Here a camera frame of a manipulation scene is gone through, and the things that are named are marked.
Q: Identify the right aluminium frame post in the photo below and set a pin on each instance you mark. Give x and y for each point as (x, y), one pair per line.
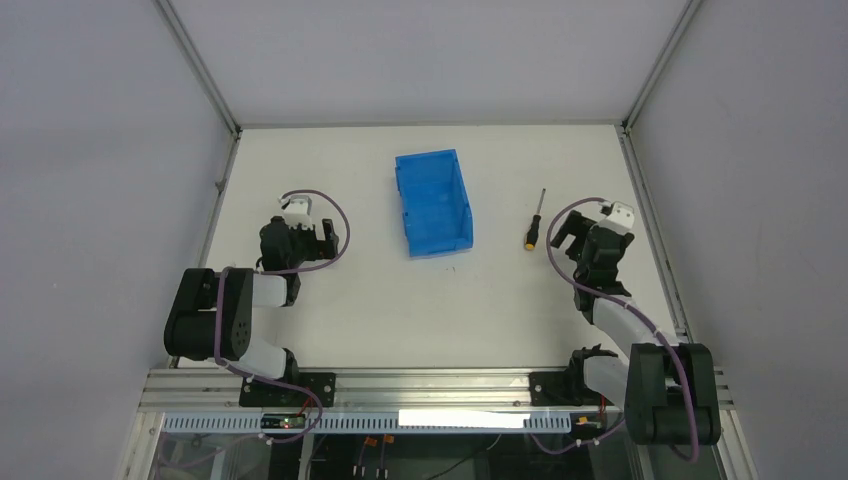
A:
(667, 50)

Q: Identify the small green circuit board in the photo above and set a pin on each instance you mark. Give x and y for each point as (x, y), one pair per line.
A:
(283, 422)

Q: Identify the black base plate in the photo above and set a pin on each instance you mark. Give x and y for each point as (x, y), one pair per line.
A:
(257, 394)
(558, 388)

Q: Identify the aluminium frame post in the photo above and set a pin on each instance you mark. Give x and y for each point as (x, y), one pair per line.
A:
(196, 63)
(667, 50)

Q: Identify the blue plastic bin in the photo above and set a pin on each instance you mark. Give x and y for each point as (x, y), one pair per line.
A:
(436, 211)

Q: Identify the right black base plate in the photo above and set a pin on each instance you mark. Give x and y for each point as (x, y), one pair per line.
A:
(558, 388)

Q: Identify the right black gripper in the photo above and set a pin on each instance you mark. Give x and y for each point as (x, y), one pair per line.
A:
(597, 234)

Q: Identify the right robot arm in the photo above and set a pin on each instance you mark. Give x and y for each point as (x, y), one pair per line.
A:
(666, 388)

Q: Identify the aluminium front rail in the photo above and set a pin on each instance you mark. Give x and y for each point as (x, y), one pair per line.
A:
(357, 389)

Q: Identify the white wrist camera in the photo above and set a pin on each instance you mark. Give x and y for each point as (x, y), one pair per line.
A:
(296, 210)
(617, 217)

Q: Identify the black orange screwdriver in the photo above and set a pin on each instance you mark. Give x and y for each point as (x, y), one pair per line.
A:
(532, 234)

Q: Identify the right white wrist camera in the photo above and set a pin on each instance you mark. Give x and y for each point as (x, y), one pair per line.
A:
(617, 217)

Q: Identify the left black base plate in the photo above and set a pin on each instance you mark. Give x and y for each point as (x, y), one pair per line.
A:
(257, 394)

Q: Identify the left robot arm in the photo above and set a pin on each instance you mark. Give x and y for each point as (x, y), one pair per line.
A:
(212, 314)

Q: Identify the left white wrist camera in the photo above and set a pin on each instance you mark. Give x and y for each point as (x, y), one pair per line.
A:
(296, 210)

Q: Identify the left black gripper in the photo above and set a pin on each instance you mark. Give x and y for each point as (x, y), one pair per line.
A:
(315, 240)

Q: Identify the left aluminium frame post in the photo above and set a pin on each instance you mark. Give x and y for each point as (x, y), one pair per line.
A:
(196, 63)

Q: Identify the white slotted cable duct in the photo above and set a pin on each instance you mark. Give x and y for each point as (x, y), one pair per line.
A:
(405, 421)

